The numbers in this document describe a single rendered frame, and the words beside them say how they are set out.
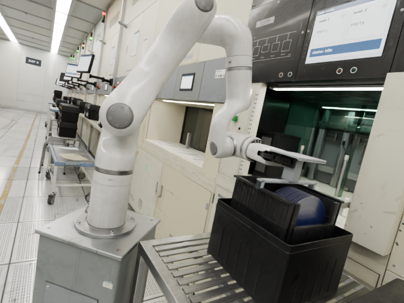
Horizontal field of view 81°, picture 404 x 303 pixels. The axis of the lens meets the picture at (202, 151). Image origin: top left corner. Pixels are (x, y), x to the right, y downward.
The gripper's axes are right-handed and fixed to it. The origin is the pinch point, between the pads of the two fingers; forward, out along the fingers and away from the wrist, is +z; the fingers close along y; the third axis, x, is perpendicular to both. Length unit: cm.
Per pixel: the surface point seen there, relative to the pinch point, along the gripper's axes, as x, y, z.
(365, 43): 43, -30, -6
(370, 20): 51, -30, -7
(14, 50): 143, 234, -1379
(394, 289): -22.7, -11.7, 25.5
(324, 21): 54, -29, -24
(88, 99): 0, -15, -654
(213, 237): -27.8, 13.4, -11.2
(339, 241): -17.0, -6.6, 13.9
